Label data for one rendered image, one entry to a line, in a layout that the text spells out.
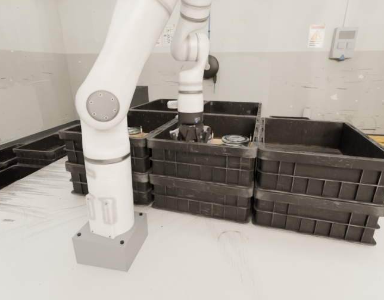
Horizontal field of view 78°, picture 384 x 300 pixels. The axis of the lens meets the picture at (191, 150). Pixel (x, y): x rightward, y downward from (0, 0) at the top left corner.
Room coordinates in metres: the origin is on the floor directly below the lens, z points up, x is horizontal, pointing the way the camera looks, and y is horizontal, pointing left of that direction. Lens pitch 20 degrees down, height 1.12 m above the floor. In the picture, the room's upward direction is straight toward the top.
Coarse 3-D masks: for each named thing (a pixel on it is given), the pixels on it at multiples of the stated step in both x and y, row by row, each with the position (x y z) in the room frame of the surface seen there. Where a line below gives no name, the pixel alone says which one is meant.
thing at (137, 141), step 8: (152, 112) 1.03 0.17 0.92; (160, 112) 1.02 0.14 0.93; (168, 112) 1.01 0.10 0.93; (176, 112) 1.00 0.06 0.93; (72, 128) 0.75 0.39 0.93; (160, 128) 0.74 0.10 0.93; (64, 136) 0.70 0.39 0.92; (72, 136) 0.69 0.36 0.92; (80, 136) 0.68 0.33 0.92; (144, 136) 0.65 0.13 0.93; (136, 144) 0.63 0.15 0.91; (144, 144) 0.63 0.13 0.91
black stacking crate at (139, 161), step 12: (132, 120) 1.06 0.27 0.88; (144, 120) 1.04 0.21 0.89; (156, 120) 1.03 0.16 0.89; (168, 120) 1.01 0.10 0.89; (144, 132) 1.05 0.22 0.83; (72, 144) 0.70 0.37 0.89; (72, 156) 0.70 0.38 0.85; (132, 156) 0.64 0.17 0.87; (144, 156) 0.64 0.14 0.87; (132, 168) 0.65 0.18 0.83; (144, 168) 0.64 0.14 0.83
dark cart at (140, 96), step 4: (136, 88) 2.51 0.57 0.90; (140, 88) 2.60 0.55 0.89; (144, 88) 2.71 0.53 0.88; (136, 92) 2.50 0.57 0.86; (140, 92) 2.59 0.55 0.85; (144, 92) 2.70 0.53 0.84; (136, 96) 2.50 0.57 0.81; (140, 96) 2.59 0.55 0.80; (144, 96) 2.70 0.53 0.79; (148, 96) 2.82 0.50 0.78; (132, 100) 2.40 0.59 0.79; (136, 100) 2.49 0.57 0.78; (140, 100) 2.58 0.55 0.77; (144, 100) 2.70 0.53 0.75; (148, 100) 2.81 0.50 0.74; (132, 104) 2.39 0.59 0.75; (136, 104) 2.49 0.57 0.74; (140, 104) 2.58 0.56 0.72
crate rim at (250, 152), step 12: (156, 132) 0.69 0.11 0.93; (156, 144) 0.61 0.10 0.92; (168, 144) 0.60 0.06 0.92; (180, 144) 0.59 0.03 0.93; (192, 144) 0.58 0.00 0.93; (204, 144) 0.58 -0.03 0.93; (216, 144) 0.58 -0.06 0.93; (252, 144) 0.58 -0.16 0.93; (240, 156) 0.55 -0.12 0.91; (252, 156) 0.54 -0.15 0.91
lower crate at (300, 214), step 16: (256, 192) 0.54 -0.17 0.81; (272, 192) 0.52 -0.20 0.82; (256, 208) 0.54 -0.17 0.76; (272, 208) 0.53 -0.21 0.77; (288, 208) 0.51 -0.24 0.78; (304, 208) 0.51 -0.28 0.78; (320, 208) 0.50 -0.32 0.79; (336, 208) 0.48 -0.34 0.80; (352, 208) 0.47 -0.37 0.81; (368, 208) 0.46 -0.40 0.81; (256, 224) 0.54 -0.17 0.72; (272, 224) 0.53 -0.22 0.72; (288, 224) 0.52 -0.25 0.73; (304, 224) 0.51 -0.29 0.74; (320, 224) 0.50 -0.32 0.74; (336, 224) 0.49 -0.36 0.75; (352, 224) 0.48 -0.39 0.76; (368, 224) 0.47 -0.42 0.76; (352, 240) 0.47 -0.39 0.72; (368, 240) 0.47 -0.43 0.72
